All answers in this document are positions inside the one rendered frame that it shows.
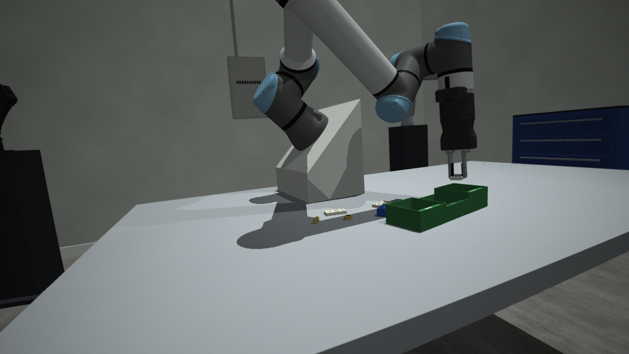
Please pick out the green three-compartment bin rack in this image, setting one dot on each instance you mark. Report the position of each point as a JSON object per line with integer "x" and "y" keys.
{"x": 447, "y": 203}

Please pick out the blue 9v battery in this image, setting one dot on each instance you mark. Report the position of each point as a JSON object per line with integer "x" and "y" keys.
{"x": 381, "y": 211}

